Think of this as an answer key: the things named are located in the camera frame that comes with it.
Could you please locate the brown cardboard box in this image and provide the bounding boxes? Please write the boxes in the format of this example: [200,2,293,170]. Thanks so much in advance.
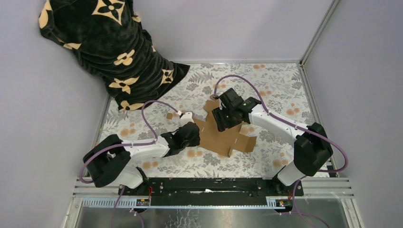
[193,99,257,157]

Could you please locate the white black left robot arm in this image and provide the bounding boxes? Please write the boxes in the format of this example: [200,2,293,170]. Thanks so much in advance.
[81,112,200,195]

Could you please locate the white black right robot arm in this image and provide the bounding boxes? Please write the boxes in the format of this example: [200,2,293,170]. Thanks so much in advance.
[212,88,333,196]

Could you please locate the floral patterned table mat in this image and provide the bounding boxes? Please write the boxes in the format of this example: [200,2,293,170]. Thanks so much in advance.
[99,63,314,178]

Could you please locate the black floral plush blanket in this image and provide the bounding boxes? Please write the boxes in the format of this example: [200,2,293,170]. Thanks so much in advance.
[38,0,190,111]

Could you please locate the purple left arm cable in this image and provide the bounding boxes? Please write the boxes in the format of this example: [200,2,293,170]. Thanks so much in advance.
[78,100,185,228]

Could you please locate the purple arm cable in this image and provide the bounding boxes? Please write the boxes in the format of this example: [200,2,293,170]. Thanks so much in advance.
[213,75,349,228]
[78,100,185,228]

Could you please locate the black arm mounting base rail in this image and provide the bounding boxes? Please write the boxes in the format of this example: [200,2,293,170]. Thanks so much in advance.
[118,178,304,202]

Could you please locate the white slotted cable duct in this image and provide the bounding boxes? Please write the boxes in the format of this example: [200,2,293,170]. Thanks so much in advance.
[82,197,291,210]

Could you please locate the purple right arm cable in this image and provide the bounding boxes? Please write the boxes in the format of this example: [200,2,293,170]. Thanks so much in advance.
[213,75,349,228]

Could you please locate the aluminium frame post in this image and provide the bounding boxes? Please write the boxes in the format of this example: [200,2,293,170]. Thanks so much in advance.
[299,0,341,67]

